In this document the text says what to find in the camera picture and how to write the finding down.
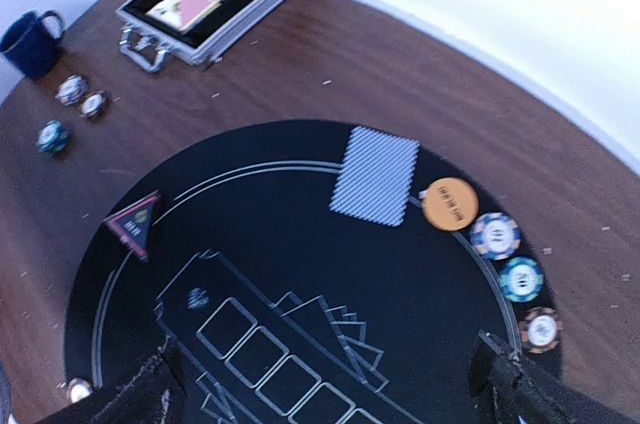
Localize red triangular all-in marker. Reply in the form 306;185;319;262
103;190;161;262

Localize green blue 50 chip stack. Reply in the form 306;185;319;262
36;120;70;155

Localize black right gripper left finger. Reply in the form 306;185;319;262
41;338;187;423

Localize dark blue mug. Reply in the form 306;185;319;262
1;10;65;81

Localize blue white 10 chip stack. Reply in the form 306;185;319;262
55;75;88;106

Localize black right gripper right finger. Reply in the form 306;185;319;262
467;331;634;424

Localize brown 100 chip stack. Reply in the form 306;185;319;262
80;91;109;119

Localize round black poker mat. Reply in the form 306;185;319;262
64;120;555;423

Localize orange big blind button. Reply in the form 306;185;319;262
422;177;479;232

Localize face-down cards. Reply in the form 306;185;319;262
329;126;420;227

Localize red card deck in case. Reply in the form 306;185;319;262
146;0;221;34

